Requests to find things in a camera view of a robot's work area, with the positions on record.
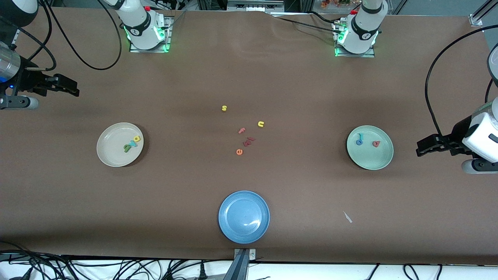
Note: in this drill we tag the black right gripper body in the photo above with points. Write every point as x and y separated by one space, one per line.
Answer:
28 82

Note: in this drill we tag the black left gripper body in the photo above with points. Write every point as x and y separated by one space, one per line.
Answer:
458 135

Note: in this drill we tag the green letter g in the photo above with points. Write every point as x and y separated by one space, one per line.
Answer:
126 149

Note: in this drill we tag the green round plate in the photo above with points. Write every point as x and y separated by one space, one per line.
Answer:
369 157

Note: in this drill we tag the beige round plate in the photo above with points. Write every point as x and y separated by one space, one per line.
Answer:
113 149

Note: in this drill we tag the white paper scrap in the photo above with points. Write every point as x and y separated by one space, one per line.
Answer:
347 217

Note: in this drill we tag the orange flowers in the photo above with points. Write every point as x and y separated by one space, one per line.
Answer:
334 3

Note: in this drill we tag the brown table cover sheet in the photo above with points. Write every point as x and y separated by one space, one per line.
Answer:
249 77

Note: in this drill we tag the blue round plate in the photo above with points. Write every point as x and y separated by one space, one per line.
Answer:
244 217

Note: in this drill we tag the black power plug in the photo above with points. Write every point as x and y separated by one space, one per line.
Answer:
202 273

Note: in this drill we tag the aluminium table edge rail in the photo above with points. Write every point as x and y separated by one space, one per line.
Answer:
15 35

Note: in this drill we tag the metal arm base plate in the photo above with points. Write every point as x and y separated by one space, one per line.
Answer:
354 55
149 49

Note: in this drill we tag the aluminium corner bracket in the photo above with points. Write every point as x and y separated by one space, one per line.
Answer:
476 18

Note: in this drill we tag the aluminium frame bar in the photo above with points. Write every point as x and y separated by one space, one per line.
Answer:
253 6

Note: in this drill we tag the grey metal camera post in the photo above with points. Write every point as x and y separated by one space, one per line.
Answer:
242 266

